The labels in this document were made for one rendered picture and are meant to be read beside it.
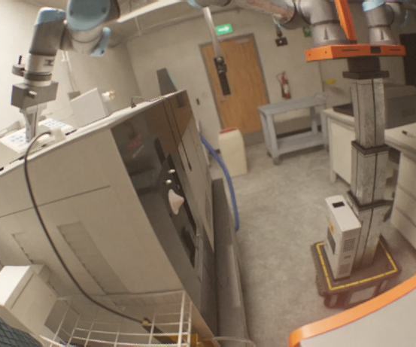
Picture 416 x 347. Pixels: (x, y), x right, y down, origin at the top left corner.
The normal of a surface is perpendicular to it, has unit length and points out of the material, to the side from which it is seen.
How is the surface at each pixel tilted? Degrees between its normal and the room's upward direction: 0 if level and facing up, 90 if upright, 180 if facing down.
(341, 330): 0
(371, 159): 90
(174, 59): 90
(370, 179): 90
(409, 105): 90
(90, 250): 66
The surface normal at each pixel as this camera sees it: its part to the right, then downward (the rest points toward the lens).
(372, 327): -0.26, -0.88
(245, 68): 0.00, 0.40
